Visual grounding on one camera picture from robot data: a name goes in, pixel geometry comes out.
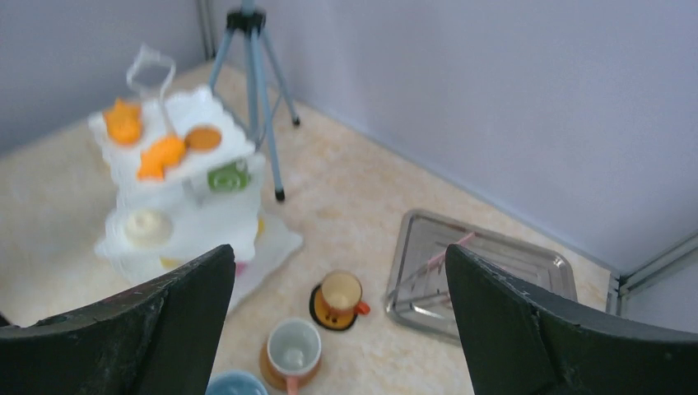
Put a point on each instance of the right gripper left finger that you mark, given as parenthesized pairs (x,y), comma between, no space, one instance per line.
(156,338)

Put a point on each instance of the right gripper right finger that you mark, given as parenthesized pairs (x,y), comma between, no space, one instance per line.
(518,338)

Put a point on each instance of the light blue mug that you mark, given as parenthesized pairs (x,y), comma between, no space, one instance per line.
(235,382)

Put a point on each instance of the white round bun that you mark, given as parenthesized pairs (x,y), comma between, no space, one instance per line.
(148,227)

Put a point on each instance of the pink handled tongs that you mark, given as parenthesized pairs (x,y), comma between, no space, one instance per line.
(436,261)

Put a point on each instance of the white tiered pillow stand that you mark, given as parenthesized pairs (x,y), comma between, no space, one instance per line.
(202,219)

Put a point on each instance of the black orange face coaster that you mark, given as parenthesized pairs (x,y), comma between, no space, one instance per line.
(322,317)

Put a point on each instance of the green swirl roll cake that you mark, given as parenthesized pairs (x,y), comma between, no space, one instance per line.
(232,177)

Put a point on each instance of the orange brown cup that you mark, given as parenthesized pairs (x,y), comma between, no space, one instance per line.
(342,295)

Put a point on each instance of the orange cookie pieces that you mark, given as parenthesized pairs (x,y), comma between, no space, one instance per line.
(164,154)

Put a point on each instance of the round orange cookie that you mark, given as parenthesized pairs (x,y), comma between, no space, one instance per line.
(203,138)

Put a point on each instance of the yellow triangular cake slice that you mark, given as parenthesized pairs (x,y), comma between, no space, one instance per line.
(170,263)

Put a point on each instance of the round wooden coaster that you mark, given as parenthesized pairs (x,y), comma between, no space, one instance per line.
(276,379)

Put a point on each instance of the steel serving tray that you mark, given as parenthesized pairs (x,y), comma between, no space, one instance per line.
(417,296)

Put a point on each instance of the light blue tripod stand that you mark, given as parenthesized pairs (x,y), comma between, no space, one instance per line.
(250,21)

